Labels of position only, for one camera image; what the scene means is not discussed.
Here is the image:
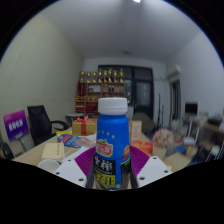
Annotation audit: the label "yellow gift box red ribbon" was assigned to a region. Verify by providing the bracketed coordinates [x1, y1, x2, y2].
[71, 114, 98, 137]

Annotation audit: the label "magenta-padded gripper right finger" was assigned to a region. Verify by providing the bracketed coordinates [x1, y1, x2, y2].
[128, 145, 174, 188]

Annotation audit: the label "small round side table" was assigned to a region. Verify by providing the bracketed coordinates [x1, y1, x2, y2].
[65, 113, 86, 126]

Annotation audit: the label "beige armchair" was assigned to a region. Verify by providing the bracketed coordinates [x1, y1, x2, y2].
[132, 111, 156, 134]

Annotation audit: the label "black cup white inside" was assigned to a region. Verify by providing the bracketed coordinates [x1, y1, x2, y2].
[37, 158, 62, 174]

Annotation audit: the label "blue drink bottle white cap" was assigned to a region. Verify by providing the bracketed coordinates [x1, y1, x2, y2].
[93, 97, 132, 192]

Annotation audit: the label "black tripod stand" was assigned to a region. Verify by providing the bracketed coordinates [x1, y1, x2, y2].
[156, 93, 166, 129]

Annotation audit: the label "dark glass door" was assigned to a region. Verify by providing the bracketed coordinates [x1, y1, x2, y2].
[98, 64, 155, 119]

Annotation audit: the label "black office chair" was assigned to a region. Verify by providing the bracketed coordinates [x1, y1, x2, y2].
[27, 104, 70, 147]

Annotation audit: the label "purple sign board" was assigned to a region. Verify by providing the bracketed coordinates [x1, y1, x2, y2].
[3, 109, 30, 142]

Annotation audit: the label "small cream notebook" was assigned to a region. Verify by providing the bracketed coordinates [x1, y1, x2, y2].
[41, 142, 66, 160]

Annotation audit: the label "wooden shelf unit with trophies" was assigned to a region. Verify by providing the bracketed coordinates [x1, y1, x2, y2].
[74, 68, 127, 114]

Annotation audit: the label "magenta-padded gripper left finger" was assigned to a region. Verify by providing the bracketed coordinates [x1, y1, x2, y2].
[53, 146, 98, 189]

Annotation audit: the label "white wall air conditioner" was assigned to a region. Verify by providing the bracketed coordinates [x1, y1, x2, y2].
[166, 63, 183, 81]

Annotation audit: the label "blue colourful magazine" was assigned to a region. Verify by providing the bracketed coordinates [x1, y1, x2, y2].
[56, 133, 84, 149]

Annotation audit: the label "pink flowers in white pot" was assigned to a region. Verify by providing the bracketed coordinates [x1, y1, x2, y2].
[152, 128, 175, 159]

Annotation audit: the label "orange book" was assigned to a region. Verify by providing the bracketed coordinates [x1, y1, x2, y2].
[131, 140, 154, 157]

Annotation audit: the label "black chair backrest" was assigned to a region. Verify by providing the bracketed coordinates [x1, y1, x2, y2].
[0, 139, 15, 160]

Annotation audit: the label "standing orange white card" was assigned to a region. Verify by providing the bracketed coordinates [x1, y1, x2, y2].
[129, 120, 143, 143]

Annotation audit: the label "black computer monitor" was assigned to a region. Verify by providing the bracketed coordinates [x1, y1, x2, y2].
[184, 101, 199, 117]

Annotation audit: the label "cluttered wooden side desk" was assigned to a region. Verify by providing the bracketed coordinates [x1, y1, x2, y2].
[186, 114, 224, 161]

